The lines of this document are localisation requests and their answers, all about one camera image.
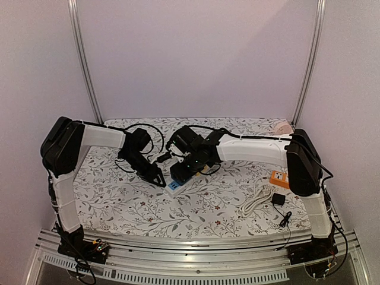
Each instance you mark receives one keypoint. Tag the left aluminium frame post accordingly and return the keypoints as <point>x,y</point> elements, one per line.
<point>81,52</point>

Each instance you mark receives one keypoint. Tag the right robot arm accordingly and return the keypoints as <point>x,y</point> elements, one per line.
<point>295,152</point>

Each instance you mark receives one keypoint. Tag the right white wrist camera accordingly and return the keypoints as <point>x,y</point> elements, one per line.
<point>174,150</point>

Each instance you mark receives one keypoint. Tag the black power adapter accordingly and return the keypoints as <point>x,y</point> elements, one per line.
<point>278,199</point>

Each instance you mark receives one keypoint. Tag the aluminium frame post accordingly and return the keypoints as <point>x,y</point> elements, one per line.
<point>313,52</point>
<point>81,52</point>

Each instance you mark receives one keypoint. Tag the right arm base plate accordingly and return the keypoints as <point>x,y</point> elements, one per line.
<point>311,256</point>

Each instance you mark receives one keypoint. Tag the orange USB power strip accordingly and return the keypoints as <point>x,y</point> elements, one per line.
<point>279,179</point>

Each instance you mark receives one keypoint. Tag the pink round power socket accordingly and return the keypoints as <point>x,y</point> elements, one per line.
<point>283,128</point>

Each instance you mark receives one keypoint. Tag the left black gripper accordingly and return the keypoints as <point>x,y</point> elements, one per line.
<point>152,173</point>

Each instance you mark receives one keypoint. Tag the floral table cloth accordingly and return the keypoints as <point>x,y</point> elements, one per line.
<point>231,202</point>

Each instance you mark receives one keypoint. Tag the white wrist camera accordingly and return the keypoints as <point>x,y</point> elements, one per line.
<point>174,150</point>
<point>161,157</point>

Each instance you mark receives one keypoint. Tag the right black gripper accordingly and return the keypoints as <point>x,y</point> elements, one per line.
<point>179,173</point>

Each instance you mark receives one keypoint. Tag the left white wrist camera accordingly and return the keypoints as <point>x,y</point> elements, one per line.
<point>161,157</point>

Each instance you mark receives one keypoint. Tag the right aluminium frame post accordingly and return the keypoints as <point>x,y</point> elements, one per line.
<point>313,52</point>

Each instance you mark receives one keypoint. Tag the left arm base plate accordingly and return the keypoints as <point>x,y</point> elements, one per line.
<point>96,251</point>

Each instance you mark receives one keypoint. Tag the white multicolour power strip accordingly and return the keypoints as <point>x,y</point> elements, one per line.
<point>173,189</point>

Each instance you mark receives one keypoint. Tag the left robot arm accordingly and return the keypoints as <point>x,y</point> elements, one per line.
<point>63,152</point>

